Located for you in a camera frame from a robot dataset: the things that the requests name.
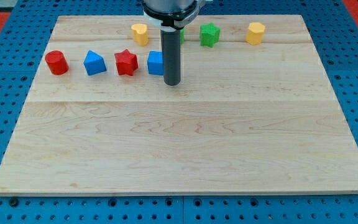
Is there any light wooden board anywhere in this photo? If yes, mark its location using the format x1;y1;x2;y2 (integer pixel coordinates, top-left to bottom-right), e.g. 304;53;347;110
0;15;358;197

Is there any red star block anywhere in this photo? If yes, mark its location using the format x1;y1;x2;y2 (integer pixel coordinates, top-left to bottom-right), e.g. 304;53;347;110
114;49;139;76

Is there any red cylinder block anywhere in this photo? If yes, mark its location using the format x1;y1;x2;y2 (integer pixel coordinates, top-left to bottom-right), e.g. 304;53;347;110
45;50;69;75

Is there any blue cube block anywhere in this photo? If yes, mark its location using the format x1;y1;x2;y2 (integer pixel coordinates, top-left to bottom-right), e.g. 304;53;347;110
147;51;163;75

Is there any yellow heart block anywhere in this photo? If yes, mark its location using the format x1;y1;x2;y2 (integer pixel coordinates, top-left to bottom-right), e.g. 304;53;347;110
131;23;149;46

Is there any green star block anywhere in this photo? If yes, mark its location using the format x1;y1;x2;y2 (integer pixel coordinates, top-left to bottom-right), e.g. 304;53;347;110
200;22;221;47

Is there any yellow hexagon block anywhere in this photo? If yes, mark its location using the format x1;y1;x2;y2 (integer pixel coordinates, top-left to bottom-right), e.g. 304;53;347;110
246;22;265;45

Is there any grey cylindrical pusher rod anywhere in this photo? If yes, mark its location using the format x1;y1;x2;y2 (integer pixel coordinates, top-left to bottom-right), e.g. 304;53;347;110
160;30;181;86

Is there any green block behind rod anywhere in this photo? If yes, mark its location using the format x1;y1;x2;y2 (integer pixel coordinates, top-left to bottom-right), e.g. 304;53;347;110
180;28;185;44

